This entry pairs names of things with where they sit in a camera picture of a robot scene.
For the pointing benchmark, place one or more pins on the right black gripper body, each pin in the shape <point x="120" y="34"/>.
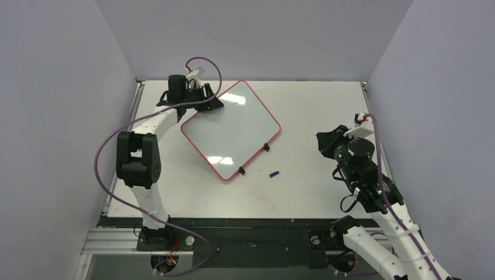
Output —
<point x="330" y="141"/>

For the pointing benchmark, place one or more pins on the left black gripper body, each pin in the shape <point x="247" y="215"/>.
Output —
<point x="197" y="94"/>

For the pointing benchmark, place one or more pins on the pink-framed whiteboard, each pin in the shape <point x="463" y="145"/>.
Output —
<point x="232" y="136"/>

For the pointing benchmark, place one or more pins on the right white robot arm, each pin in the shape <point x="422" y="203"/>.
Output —
<point x="383" y="202"/>

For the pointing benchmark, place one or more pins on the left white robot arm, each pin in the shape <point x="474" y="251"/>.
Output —
<point x="138" y="161"/>

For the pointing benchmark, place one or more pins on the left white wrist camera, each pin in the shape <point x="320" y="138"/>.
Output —
<point x="194" y="78"/>

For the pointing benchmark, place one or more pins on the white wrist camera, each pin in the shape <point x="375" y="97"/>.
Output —
<point x="363" y="126"/>
<point x="194" y="78"/>

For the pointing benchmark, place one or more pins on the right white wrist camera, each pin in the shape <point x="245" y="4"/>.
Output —
<point x="363" y="126"/>

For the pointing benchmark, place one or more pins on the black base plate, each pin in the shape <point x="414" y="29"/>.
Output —
<point x="238" y="243"/>

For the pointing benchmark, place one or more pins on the aluminium frame rail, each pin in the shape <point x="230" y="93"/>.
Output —
<point x="104" y="166"/>

